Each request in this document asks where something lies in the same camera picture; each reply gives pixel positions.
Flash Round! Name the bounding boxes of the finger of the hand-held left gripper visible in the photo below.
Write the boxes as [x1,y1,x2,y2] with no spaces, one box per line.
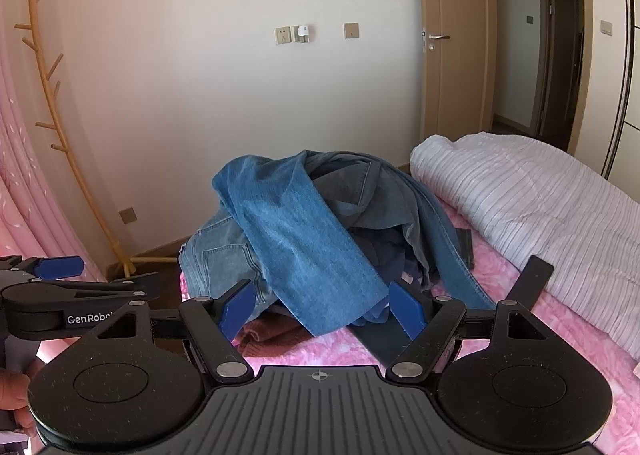
[0,272,162,309]
[0,256,85,282]

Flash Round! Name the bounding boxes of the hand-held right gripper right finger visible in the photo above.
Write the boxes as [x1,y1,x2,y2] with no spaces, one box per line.
[386,279,546,383]

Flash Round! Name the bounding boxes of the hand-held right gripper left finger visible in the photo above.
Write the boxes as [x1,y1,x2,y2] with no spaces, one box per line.
[95,279,257,383]

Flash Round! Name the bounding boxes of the blue denim jeans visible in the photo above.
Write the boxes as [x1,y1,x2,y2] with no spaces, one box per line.
[212,152,391,337]

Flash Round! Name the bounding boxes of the person's left hand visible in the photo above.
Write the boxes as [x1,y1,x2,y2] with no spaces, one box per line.
[0,369,37,437]

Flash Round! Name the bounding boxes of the maroon cloth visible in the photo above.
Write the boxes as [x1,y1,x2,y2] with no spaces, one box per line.
[235,307,313,358]

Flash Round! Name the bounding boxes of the black pants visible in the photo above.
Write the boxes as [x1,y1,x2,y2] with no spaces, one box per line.
[350,315,416,371]

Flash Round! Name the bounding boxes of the light blue jeans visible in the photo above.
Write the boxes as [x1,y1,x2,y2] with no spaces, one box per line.
[178,215,281,316]

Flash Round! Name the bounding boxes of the navy cloth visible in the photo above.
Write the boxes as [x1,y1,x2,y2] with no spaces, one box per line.
[350,225,426,286]

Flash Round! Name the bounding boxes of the dark grey pants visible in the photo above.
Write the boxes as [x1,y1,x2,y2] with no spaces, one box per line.
[452,227,476,268]

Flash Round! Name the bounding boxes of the pink curtain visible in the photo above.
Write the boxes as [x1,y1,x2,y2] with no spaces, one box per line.
[0,42,108,286]

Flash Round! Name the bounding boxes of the pink floral blanket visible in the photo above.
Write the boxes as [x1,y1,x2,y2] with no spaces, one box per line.
[177,208,640,455]

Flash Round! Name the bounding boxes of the wooden branch coat rack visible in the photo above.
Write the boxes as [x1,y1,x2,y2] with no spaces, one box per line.
[14,0,178,281]

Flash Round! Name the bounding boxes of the black flat rectangular object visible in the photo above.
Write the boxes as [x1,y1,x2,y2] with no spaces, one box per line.
[505,255,556,308]

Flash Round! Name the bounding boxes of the grey-blue jeans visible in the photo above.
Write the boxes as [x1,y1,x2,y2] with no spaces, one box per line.
[300,150,496,326]

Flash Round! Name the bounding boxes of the white striped quilt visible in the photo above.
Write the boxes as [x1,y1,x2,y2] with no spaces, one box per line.
[410,132,640,361]

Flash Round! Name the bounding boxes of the light wooden door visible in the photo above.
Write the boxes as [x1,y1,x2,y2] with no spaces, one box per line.
[415,0,496,141]

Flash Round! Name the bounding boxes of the cream wardrobe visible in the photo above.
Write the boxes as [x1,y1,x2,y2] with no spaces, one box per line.
[600,0,640,186]

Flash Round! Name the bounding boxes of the dark brown door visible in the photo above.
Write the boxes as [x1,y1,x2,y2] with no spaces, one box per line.
[532,0,586,151]

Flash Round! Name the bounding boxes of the metal door handle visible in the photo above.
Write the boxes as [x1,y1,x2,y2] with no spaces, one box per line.
[422,28,451,53]

